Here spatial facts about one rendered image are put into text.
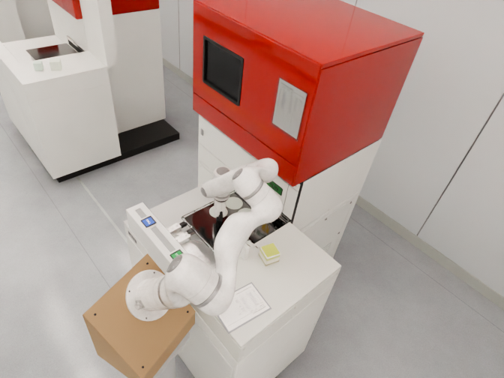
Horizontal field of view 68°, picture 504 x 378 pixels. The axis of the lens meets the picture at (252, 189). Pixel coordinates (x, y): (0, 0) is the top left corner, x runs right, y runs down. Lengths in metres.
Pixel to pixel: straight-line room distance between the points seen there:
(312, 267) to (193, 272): 0.77
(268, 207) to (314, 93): 0.47
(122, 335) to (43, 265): 1.70
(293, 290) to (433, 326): 1.61
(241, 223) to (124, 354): 0.63
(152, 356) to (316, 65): 1.22
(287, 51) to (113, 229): 2.17
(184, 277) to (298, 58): 0.89
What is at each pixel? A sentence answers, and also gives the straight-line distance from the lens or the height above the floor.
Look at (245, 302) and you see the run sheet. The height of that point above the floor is 0.97.
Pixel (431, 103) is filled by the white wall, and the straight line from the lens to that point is 2.99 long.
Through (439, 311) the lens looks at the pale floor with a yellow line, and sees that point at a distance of 3.21.
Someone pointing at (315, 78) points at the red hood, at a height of 1.76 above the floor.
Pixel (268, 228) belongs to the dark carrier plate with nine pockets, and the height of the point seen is 0.90.
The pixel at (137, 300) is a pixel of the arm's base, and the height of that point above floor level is 1.08.
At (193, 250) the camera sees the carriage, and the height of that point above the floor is 0.88.
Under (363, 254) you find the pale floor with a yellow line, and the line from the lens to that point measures 3.25.
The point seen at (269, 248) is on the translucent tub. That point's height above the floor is 1.03.
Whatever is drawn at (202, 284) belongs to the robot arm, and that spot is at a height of 1.38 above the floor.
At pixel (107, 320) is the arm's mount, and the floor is 1.08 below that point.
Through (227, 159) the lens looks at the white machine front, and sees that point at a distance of 2.16.
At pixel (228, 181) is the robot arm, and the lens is 1.64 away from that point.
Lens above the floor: 2.35
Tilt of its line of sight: 42 degrees down
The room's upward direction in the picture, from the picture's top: 8 degrees clockwise
